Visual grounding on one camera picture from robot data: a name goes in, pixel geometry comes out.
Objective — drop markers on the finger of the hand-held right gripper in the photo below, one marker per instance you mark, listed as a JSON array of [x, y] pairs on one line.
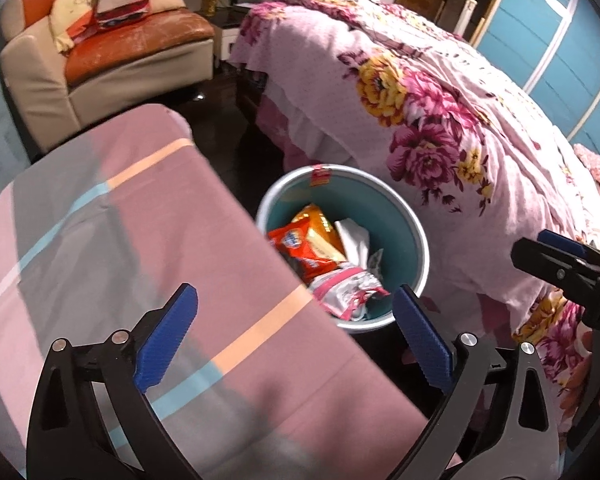
[[562, 240], [542, 261]]

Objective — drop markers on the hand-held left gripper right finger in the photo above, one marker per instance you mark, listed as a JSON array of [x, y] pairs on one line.
[[425, 340]]

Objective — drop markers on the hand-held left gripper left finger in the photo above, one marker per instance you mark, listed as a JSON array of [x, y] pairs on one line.
[[165, 340]]

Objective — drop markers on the pink snack packet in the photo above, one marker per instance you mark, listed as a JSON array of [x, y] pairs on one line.
[[340, 285]]

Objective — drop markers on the teal plastic bin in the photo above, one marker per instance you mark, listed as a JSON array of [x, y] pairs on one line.
[[400, 240]]

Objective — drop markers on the white plastic bag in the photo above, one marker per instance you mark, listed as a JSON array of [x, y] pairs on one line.
[[355, 240]]

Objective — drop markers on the red orange snack packet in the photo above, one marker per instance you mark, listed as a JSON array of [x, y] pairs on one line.
[[292, 252]]

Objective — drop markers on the pink grey checked tablecloth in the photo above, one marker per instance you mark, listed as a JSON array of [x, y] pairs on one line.
[[130, 210]]

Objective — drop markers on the pink floral bed sheet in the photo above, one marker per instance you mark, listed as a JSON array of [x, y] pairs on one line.
[[455, 110]]

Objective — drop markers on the blue wardrobe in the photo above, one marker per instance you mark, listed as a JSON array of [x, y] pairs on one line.
[[545, 60]]

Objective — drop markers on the white board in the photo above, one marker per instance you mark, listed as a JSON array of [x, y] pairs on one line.
[[466, 12]]

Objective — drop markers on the beige orange sofa chair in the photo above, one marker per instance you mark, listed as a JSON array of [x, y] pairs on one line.
[[130, 45]]

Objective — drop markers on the white bedside cabinet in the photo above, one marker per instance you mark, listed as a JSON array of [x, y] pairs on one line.
[[227, 40]]

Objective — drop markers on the pale yellow cloth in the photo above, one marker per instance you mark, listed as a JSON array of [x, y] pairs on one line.
[[72, 5]]

